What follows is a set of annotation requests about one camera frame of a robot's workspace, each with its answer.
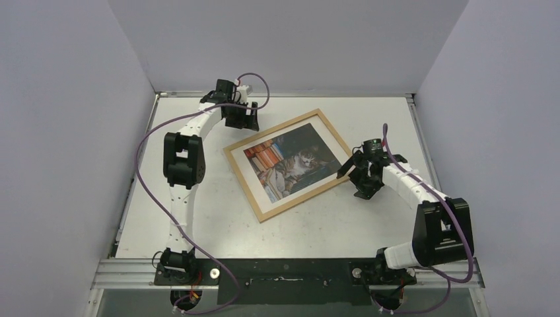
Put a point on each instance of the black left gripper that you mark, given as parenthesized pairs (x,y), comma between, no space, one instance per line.
(245,121)

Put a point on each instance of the aluminium front rail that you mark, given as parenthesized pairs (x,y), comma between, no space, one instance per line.
(143,273)

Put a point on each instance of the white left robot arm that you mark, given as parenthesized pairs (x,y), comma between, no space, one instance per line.
(184,164)

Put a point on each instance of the colourful photo print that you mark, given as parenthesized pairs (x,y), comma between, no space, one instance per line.
(292,161)

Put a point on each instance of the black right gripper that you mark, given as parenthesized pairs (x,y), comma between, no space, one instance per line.
(361,168)

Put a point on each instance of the clear acrylic sheet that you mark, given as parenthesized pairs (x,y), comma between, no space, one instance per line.
(288,164)

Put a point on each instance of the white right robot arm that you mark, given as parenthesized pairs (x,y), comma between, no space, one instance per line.
(442,231)

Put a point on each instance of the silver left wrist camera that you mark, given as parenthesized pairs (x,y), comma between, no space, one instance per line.
(244,91)

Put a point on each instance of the wooden picture frame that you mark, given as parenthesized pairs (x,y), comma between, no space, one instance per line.
(284,205)

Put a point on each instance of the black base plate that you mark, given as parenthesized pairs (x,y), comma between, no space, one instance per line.
(306,292)

